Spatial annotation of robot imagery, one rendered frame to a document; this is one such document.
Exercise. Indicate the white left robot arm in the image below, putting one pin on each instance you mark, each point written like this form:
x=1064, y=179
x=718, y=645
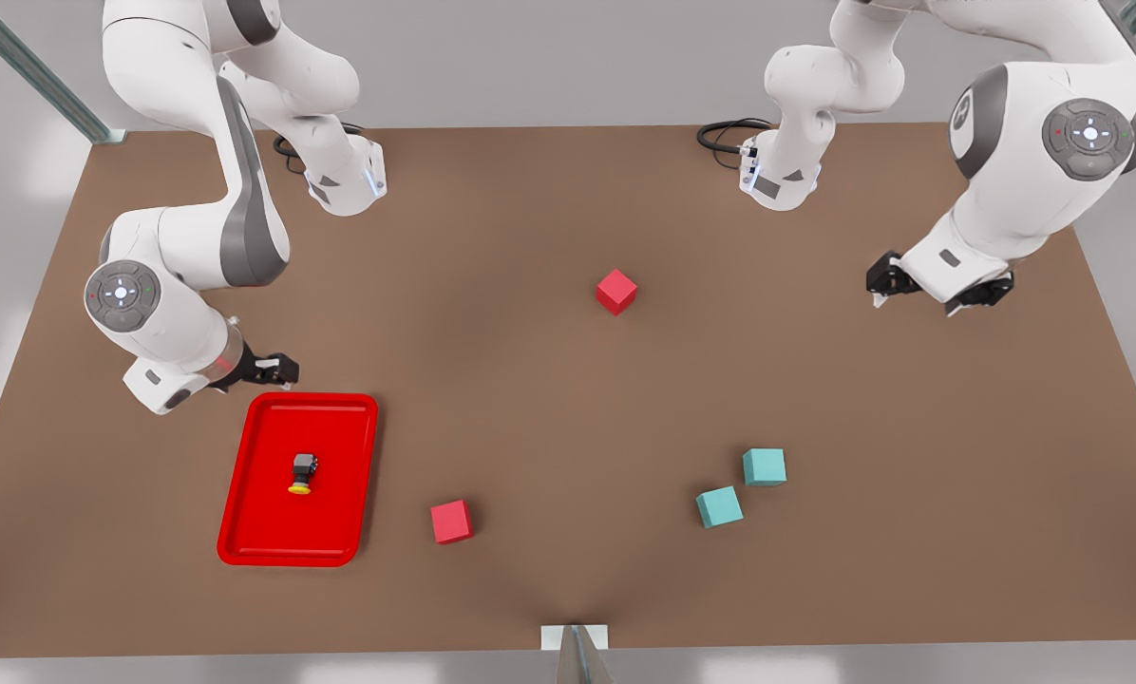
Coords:
x=1014, y=190

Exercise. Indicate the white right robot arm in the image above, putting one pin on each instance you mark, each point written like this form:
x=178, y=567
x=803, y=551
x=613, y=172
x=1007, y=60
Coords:
x=179, y=247

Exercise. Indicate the small black yellow-capped object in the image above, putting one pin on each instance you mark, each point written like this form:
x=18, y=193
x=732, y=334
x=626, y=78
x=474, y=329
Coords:
x=303, y=470

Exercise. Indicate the red plastic tray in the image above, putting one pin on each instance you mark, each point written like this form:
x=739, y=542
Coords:
x=299, y=480

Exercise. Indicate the teal cube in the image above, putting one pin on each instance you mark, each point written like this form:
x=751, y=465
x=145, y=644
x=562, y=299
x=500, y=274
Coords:
x=719, y=506
x=764, y=466

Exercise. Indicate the red cube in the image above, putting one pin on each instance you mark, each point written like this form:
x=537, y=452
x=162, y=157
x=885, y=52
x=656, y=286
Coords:
x=616, y=291
x=451, y=522

